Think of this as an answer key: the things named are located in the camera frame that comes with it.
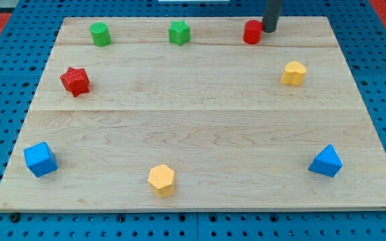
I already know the red cylinder block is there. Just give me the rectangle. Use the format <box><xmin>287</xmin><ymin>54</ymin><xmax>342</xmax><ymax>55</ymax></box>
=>
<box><xmin>243</xmin><ymin>20</ymin><xmax>263</xmax><ymax>44</ymax></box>

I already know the green star block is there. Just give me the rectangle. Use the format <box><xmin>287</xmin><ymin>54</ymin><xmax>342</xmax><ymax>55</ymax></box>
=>
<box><xmin>168</xmin><ymin>19</ymin><xmax>190</xmax><ymax>46</ymax></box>

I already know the red star block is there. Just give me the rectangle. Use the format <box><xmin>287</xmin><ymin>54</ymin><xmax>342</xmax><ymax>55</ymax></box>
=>
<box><xmin>60</xmin><ymin>67</ymin><xmax>90</xmax><ymax>97</ymax></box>

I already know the light wooden board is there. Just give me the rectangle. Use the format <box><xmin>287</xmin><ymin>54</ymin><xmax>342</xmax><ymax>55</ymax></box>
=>
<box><xmin>0</xmin><ymin>17</ymin><xmax>386</xmax><ymax>213</ymax></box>

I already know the yellow hexagon block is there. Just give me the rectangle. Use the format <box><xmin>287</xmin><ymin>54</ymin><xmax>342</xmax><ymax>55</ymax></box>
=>
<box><xmin>148</xmin><ymin>164</ymin><xmax>175</xmax><ymax>198</ymax></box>

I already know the yellow heart block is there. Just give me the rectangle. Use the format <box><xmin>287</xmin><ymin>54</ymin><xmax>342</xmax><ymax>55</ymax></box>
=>
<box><xmin>280</xmin><ymin>61</ymin><xmax>306</xmax><ymax>86</ymax></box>

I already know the green cylinder block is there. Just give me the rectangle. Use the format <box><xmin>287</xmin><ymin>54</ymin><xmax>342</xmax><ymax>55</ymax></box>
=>
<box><xmin>89</xmin><ymin>22</ymin><xmax>111</xmax><ymax>47</ymax></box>

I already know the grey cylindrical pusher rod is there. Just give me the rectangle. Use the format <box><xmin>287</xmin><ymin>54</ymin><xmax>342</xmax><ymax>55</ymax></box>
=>
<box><xmin>262</xmin><ymin>0</ymin><xmax>284</xmax><ymax>33</ymax></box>

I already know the blue triangle block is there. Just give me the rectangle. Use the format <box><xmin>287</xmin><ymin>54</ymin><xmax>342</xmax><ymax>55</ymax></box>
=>
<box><xmin>308</xmin><ymin>145</ymin><xmax>343</xmax><ymax>177</ymax></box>

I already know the blue cube block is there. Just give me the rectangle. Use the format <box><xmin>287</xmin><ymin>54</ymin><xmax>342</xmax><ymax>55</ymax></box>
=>
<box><xmin>23</xmin><ymin>142</ymin><xmax>58</xmax><ymax>177</ymax></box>

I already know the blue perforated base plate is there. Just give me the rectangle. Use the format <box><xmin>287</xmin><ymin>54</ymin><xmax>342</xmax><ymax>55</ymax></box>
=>
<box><xmin>0</xmin><ymin>1</ymin><xmax>386</xmax><ymax>240</ymax></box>

